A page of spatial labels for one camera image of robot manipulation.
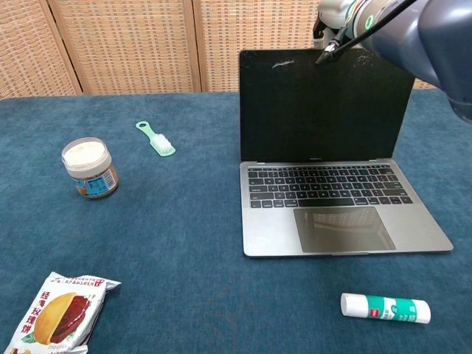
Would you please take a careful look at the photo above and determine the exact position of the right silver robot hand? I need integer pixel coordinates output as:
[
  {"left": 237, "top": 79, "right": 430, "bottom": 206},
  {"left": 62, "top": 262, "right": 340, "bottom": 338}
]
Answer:
[{"left": 312, "top": 0, "right": 355, "bottom": 49}]

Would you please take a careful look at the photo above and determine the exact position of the silver laptop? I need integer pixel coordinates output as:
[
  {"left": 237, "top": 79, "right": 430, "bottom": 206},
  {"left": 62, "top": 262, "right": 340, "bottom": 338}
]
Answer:
[{"left": 238, "top": 49, "right": 454, "bottom": 260}]

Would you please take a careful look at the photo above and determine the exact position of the bamboo folding screen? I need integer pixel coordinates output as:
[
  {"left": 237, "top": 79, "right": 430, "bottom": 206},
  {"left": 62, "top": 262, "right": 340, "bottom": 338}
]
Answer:
[{"left": 0, "top": 0, "right": 472, "bottom": 101}]

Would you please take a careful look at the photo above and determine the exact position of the green plastic brush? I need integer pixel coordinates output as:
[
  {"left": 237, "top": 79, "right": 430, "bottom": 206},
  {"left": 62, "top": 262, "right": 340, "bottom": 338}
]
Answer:
[{"left": 134, "top": 121, "right": 177, "bottom": 158}]

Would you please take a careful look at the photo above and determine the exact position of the blue table mat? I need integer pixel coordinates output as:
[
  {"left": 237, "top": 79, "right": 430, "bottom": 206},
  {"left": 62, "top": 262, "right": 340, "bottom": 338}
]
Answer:
[{"left": 0, "top": 88, "right": 472, "bottom": 354}]

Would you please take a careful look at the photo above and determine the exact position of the white lid jar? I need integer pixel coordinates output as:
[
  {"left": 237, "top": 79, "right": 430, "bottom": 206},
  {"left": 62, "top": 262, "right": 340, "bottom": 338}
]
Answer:
[{"left": 60, "top": 136, "right": 119, "bottom": 201}]

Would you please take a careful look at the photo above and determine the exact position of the white green glue stick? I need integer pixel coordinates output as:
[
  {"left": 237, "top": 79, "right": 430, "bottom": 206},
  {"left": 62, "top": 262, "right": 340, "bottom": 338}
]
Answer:
[{"left": 340, "top": 292, "right": 432, "bottom": 325}]

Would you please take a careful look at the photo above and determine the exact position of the white snack cake packet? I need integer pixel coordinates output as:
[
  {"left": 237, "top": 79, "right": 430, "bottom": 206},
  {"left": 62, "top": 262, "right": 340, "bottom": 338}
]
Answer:
[{"left": 1, "top": 271, "right": 122, "bottom": 354}]

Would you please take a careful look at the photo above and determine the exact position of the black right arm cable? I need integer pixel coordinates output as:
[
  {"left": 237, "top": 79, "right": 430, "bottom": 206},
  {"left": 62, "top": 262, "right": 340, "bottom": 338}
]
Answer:
[{"left": 316, "top": 0, "right": 420, "bottom": 66}]

